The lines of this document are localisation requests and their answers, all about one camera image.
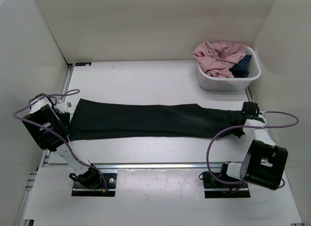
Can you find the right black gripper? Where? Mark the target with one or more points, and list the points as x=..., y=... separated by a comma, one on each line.
x=238, y=133

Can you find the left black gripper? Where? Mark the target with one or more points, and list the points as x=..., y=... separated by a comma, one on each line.
x=66, y=120

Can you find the black trousers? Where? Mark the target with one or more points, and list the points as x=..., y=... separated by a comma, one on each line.
x=93, y=120

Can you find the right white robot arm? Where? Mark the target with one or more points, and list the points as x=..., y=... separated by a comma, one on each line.
x=264, y=162

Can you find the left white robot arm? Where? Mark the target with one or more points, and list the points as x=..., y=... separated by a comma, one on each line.
x=48, y=126

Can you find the navy blue garment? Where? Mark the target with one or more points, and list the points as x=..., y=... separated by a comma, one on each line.
x=240, y=70

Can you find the small dark label sticker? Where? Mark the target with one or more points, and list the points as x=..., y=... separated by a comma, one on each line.
x=82, y=64

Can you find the pink garment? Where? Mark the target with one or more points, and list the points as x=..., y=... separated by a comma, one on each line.
x=217, y=58

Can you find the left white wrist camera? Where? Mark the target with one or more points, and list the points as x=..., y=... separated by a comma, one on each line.
x=65, y=107

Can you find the aluminium frame rail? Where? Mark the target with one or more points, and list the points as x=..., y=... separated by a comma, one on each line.
x=140, y=165

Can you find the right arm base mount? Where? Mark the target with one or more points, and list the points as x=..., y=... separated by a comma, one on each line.
x=217, y=190

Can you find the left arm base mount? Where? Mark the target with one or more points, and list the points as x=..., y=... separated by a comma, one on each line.
x=96, y=186

